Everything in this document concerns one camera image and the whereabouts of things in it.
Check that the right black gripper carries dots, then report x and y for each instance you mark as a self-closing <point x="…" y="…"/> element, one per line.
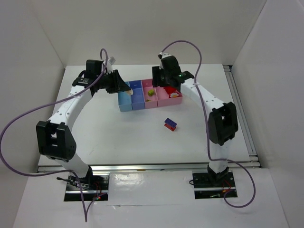
<point x="156" y="76"/>

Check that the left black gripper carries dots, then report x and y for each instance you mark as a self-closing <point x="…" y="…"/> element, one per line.
<point x="112" y="80"/>

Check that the white lego brick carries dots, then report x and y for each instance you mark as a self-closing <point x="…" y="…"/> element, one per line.
<point x="129" y="92"/>

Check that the yellow green lego block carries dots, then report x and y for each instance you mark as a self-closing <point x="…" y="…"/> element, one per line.
<point x="151" y="92"/>

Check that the red lego brick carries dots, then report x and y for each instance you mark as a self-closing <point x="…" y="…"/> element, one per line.
<point x="169" y="89"/>

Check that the red white lego piece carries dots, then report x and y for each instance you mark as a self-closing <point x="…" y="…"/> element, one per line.
<point x="174" y="95"/>

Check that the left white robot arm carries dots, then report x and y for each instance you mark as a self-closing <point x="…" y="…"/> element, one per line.
<point x="55" y="140"/>

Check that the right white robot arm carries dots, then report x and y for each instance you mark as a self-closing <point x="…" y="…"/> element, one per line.
<point x="220" y="118"/>

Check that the light blue bin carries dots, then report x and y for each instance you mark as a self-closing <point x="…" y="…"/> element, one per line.
<point x="124" y="102"/>

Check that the dark blue bin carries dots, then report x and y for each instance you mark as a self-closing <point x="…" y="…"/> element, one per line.
<point x="137" y="98"/>

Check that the small pink bin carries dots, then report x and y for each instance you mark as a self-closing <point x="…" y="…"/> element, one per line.
<point x="150" y="101"/>

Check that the large pink bin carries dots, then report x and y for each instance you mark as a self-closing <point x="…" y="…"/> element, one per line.
<point x="164" y="100"/>

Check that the blue lego brick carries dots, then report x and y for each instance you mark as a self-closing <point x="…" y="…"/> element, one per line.
<point x="170" y="122"/>

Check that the red lego under blue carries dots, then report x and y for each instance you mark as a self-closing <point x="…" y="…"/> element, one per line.
<point x="170" y="127"/>

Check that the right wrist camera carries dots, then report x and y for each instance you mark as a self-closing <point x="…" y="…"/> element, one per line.
<point x="163" y="55"/>

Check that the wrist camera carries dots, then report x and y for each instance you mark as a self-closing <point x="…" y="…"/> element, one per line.
<point x="109" y="64"/>
<point x="163" y="55"/>

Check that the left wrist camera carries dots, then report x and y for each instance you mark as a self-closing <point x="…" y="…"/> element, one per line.
<point x="109" y="64"/>

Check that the aluminium front rail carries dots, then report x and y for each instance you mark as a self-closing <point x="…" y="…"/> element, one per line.
<point x="150" y="167"/>

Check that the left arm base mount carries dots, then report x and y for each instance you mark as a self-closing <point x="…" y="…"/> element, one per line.
<point x="97" y="190"/>

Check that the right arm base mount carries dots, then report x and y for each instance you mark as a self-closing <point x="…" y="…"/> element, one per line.
<point x="204" y="189"/>

